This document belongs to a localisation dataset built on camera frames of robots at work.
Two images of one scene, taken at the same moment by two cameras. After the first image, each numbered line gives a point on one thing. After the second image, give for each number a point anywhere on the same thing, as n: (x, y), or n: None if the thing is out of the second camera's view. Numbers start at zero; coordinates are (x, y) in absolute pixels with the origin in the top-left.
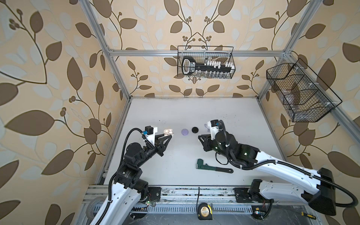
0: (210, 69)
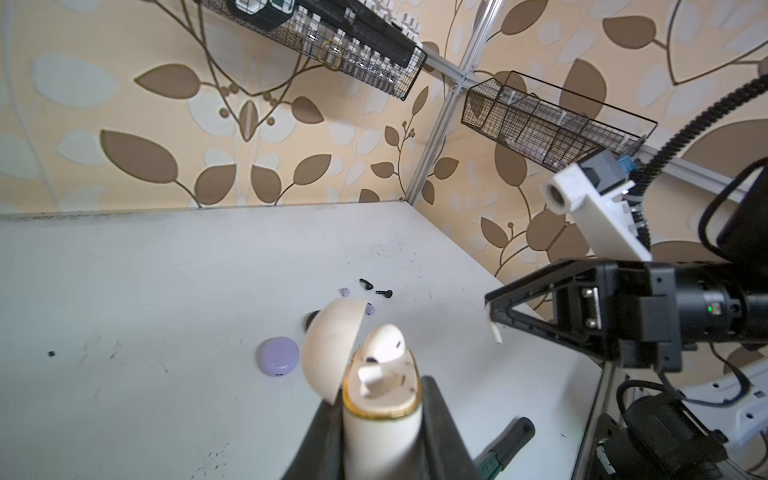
0: (356, 20)
